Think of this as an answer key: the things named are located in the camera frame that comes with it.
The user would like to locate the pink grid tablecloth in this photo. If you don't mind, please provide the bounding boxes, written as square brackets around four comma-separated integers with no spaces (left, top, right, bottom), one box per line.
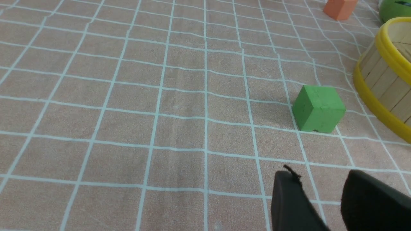
[0,0,410,231]

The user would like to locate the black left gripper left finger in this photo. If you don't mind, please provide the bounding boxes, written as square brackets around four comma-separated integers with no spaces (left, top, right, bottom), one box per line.
[271,165,330,231]

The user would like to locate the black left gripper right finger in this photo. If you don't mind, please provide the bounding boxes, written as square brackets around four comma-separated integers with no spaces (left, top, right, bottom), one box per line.
[340,170,411,231]

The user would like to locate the green foam cube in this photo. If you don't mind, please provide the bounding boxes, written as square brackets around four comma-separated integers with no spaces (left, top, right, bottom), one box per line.
[292,85,346,133]

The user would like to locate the bamboo steamer basket yellow rims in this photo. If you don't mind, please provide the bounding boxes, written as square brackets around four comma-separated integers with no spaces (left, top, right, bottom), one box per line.
[353,17,411,143]

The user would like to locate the orange foam block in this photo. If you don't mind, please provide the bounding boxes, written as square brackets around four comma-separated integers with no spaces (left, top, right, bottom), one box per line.
[323,0,358,21]

